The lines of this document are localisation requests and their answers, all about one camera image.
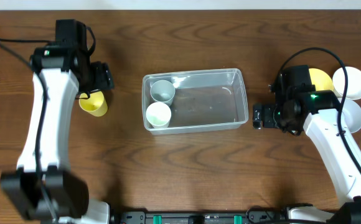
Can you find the white bowl upper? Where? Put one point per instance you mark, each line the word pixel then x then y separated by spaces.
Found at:
pixel 354 83

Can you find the white bowl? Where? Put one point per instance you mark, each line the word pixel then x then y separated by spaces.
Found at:
pixel 352 114
pixel 354 83

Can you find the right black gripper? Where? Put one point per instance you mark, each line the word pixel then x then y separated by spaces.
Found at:
pixel 262 116

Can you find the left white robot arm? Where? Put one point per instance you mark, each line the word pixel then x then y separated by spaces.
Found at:
pixel 42 187

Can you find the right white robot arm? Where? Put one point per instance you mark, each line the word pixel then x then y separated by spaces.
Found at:
pixel 318 114

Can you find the yellow plastic cup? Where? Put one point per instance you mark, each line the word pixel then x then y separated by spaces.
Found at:
pixel 95 104

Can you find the white bowl lower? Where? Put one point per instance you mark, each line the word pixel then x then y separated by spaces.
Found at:
pixel 352 114

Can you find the grey plastic cup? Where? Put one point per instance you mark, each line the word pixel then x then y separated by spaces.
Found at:
pixel 163 91

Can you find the clear plastic container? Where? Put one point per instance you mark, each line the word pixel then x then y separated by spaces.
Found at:
pixel 204 100

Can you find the yellow plastic bowl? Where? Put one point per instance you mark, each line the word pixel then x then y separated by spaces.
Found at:
pixel 320 79

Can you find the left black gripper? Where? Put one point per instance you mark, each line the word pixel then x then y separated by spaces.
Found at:
pixel 103 76

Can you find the white plastic cup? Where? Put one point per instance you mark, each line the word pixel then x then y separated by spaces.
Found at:
pixel 158 114

